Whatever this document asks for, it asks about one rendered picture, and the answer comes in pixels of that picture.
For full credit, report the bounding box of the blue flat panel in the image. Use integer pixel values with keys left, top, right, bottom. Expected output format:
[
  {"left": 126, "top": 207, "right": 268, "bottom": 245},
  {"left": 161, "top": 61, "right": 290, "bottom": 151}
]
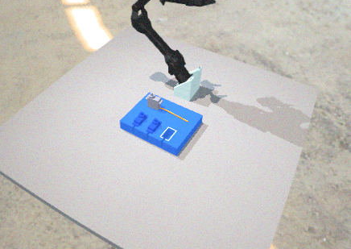
[{"left": 120, "top": 92, "right": 203, "bottom": 156}]

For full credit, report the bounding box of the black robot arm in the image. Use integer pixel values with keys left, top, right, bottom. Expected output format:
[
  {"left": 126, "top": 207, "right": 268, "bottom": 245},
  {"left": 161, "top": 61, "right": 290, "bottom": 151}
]
[{"left": 130, "top": 0, "right": 192, "bottom": 84}]

